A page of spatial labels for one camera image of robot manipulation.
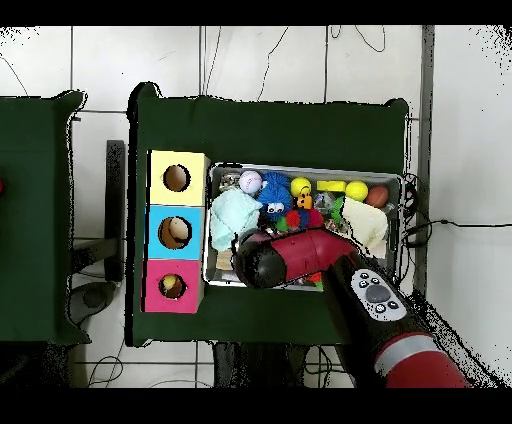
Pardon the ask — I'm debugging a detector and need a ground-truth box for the shallow metal mesh bin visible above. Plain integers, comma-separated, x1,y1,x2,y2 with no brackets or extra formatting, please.
203,161,404,293

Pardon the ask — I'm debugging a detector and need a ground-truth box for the small brown football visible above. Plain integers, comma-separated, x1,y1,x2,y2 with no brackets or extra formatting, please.
365,184,390,209

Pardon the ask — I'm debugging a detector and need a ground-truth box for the mint green cloth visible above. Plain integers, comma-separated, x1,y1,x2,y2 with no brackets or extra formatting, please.
209,188,263,252

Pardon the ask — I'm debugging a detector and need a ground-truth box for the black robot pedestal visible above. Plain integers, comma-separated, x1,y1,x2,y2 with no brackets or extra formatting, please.
211,341,341,388

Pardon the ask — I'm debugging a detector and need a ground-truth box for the blue fuzzy ball with eyes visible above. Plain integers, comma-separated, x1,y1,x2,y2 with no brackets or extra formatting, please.
257,184,294,221

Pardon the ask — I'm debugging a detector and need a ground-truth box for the yellow smiley ball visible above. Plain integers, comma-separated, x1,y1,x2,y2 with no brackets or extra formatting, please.
290,176,312,198

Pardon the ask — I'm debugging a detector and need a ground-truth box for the cream cloth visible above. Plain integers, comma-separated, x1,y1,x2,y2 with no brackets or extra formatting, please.
341,196,390,257

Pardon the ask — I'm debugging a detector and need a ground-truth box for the multicolour spiky creature toy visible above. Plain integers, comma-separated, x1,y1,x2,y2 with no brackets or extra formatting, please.
275,209,325,233

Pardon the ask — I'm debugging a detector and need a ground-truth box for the black power cable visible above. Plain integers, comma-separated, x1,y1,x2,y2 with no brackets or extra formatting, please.
403,217,512,247

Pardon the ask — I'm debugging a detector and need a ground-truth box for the wooden box with three holes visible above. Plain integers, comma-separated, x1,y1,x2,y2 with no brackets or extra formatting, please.
141,149,212,315

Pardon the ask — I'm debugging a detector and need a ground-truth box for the dark green tablecloth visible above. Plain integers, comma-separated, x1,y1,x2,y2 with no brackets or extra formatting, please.
0,90,92,346
126,81,410,348

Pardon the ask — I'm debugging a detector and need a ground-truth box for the white baseball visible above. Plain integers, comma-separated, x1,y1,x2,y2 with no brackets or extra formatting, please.
238,170,264,195

